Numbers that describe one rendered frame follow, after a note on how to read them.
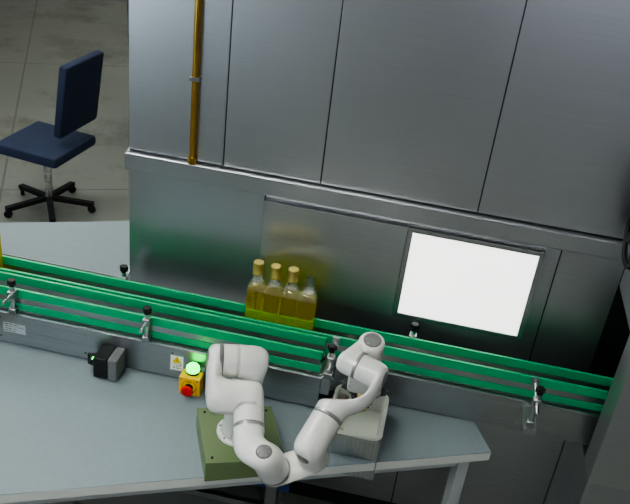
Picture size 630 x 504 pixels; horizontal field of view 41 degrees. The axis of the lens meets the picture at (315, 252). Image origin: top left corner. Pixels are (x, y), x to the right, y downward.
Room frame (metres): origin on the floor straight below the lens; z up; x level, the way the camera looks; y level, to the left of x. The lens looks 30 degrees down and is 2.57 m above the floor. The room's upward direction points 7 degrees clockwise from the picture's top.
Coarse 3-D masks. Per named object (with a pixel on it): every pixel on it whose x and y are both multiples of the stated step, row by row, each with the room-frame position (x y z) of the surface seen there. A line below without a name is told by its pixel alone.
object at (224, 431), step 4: (224, 416) 1.87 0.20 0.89; (228, 416) 1.85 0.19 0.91; (232, 416) 1.84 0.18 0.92; (224, 420) 1.87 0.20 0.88; (228, 420) 1.85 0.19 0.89; (232, 420) 1.84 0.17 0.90; (220, 424) 1.90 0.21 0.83; (224, 424) 1.86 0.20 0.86; (228, 424) 1.85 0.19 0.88; (232, 424) 1.84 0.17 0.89; (220, 428) 1.88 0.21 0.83; (224, 428) 1.86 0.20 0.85; (228, 428) 1.85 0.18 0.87; (232, 428) 1.84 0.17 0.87; (220, 432) 1.86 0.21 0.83; (224, 432) 1.86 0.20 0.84; (228, 432) 1.85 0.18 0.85; (232, 432) 1.84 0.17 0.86; (220, 436) 1.85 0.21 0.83; (224, 436) 1.85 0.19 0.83; (228, 436) 1.84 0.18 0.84; (232, 436) 1.84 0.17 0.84; (224, 440) 1.83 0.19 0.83; (228, 440) 1.84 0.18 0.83; (232, 440) 1.83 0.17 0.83; (228, 444) 1.83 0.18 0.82; (232, 444) 1.82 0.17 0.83
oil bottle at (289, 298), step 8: (288, 288) 2.27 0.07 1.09; (296, 288) 2.28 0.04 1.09; (288, 296) 2.26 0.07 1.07; (296, 296) 2.26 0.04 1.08; (280, 304) 2.26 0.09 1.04; (288, 304) 2.26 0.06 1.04; (296, 304) 2.26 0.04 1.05; (280, 312) 2.26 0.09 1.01; (288, 312) 2.26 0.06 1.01; (296, 312) 2.26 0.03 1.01; (280, 320) 2.26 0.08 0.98; (288, 320) 2.26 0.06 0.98
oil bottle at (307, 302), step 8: (304, 288) 2.29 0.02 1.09; (304, 296) 2.25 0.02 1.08; (312, 296) 2.25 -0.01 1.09; (304, 304) 2.25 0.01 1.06; (312, 304) 2.25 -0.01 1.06; (304, 312) 2.25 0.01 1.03; (312, 312) 2.25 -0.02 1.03; (296, 320) 2.25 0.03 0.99; (304, 320) 2.25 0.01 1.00; (312, 320) 2.25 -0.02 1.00; (304, 328) 2.25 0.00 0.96; (312, 328) 2.26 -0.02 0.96
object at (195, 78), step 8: (200, 0) 2.46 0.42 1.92; (200, 8) 2.46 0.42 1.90; (200, 16) 2.47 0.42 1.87; (200, 24) 2.47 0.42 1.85; (200, 32) 2.47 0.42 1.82; (192, 64) 2.47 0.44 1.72; (192, 72) 2.46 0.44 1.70; (192, 80) 2.46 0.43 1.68; (200, 80) 2.47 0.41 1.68; (192, 88) 2.46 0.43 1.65; (192, 96) 2.46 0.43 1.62; (192, 104) 2.46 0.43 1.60; (192, 112) 2.46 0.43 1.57; (192, 120) 2.46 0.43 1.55; (192, 128) 2.46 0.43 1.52; (192, 136) 2.46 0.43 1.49; (192, 144) 2.46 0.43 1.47; (192, 152) 2.46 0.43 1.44; (192, 160) 2.46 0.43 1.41
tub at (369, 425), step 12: (336, 396) 2.08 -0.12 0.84; (384, 396) 2.11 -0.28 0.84; (372, 408) 2.11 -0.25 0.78; (384, 408) 2.05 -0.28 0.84; (348, 420) 2.05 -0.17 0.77; (360, 420) 2.06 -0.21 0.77; (372, 420) 2.07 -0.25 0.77; (384, 420) 1.99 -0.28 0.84; (348, 432) 1.92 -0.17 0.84; (360, 432) 2.01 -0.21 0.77; (372, 432) 2.01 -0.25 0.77
